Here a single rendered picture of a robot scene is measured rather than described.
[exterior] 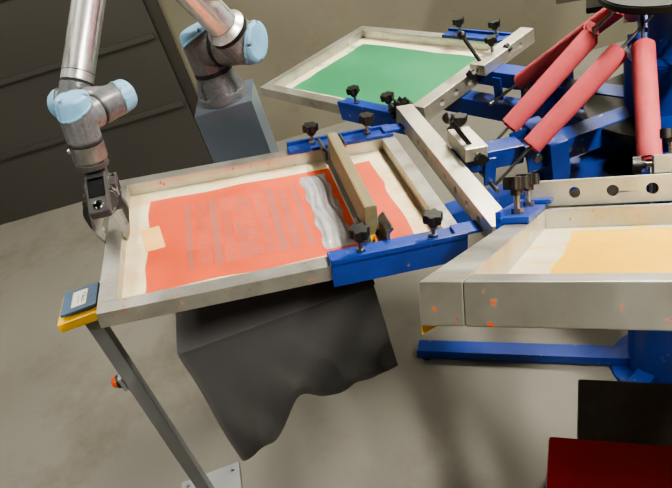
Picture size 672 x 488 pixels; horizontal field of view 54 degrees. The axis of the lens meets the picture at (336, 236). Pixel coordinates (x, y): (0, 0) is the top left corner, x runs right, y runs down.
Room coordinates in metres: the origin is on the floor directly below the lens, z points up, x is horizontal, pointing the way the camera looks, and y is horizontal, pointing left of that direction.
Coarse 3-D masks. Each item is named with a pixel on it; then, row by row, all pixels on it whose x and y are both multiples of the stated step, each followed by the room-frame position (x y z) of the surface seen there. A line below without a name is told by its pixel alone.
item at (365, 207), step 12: (336, 144) 1.53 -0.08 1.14; (336, 156) 1.48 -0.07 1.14; (348, 156) 1.45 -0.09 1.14; (336, 168) 1.50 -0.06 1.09; (348, 168) 1.39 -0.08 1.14; (348, 180) 1.35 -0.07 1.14; (360, 180) 1.32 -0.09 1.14; (348, 192) 1.36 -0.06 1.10; (360, 192) 1.27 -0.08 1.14; (360, 204) 1.23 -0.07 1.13; (372, 204) 1.21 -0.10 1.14; (360, 216) 1.24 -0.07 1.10; (372, 216) 1.20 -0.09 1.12; (372, 228) 1.20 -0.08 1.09
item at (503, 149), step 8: (488, 144) 1.43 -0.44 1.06; (496, 144) 1.42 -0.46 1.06; (504, 144) 1.41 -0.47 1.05; (512, 144) 1.40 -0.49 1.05; (520, 144) 1.40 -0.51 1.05; (456, 152) 1.41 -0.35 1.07; (488, 152) 1.39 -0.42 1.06; (496, 152) 1.39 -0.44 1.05; (504, 152) 1.39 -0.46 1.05; (512, 152) 1.39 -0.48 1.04; (520, 152) 1.39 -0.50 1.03; (504, 160) 1.39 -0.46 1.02; (512, 160) 1.39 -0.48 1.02; (520, 160) 1.39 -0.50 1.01; (472, 168) 1.38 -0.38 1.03; (480, 168) 1.38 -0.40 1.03
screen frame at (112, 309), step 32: (256, 160) 1.66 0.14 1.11; (288, 160) 1.65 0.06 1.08; (320, 160) 1.65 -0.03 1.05; (128, 192) 1.62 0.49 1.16; (416, 192) 1.35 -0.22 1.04; (448, 224) 1.18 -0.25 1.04; (192, 288) 1.12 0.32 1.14; (224, 288) 1.10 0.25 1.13; (256, 288) 1.10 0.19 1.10; (288, 288) 1.10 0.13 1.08; (128, 320) 1.09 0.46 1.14
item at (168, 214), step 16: (288, 176) 1.60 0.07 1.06; (304, 176) 1.58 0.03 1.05; (368, 176) 1.52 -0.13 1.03; (208, 192) 1.58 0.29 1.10; (224, 192) 1.57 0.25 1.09; (240, 192) 1.55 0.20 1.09; (304, 192) 1.49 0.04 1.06; (336, 192) 1.47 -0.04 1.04; (384, 192) 1.42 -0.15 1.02; (160, 208) 1.54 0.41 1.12; (176, 208) 1.53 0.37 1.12; (160, 224) 1.46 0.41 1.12; (176, 224) 1.44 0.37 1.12
